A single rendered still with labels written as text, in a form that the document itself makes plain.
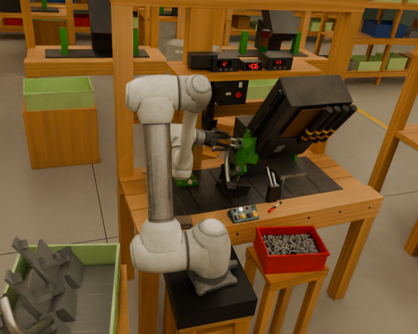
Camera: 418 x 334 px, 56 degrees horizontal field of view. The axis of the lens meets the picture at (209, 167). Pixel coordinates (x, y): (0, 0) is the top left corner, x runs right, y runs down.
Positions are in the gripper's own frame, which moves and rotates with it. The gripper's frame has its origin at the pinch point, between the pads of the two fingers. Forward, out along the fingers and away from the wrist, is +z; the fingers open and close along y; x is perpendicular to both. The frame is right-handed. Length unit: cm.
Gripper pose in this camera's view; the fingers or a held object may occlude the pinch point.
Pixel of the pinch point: (234, 143)
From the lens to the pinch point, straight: 221.8
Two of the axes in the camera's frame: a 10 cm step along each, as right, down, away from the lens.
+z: 8.7, 1.2, 4.8
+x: -4.9, 2.4, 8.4
